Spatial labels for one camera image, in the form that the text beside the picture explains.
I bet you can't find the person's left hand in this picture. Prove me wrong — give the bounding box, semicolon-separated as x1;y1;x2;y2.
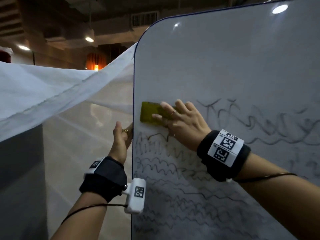
107;121;134;165

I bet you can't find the person's right hand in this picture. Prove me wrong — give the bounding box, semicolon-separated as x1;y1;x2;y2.
152;99;213;152

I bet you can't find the yellow and black whiteboard eraser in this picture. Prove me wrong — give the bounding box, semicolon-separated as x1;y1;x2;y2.
140;101;177;127

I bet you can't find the large scribbled whiteboard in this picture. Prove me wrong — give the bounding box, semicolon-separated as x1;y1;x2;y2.
131;0;320;240

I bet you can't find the person's left forearm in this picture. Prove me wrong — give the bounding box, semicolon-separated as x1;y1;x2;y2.
50;192;108;240

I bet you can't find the person's right forearm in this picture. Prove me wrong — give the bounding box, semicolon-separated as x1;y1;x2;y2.
235;152;320;240

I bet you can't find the black wristband with marker tag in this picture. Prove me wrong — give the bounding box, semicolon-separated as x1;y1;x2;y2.
79;156;128;204
197;129;251;183

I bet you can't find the orange lantern lamp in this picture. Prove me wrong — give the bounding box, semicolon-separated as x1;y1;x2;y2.
85;53;108;71

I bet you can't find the white cloth sheet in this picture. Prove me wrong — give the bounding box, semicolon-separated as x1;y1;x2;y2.
0;42;138;143

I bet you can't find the grey partition panel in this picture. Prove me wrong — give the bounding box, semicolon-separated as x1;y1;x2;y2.
0;124;48;240

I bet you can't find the ceiling air vent grille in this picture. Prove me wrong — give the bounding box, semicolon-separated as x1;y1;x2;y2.
131;11;160;28

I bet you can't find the dark red object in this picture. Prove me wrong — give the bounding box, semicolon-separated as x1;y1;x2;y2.
0;47;13;64

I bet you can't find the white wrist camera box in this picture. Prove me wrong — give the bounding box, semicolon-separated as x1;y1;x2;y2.
122;178;147;215

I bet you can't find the thin black cable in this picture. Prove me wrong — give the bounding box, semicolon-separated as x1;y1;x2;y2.
61;203;128;225
226;172;298;184

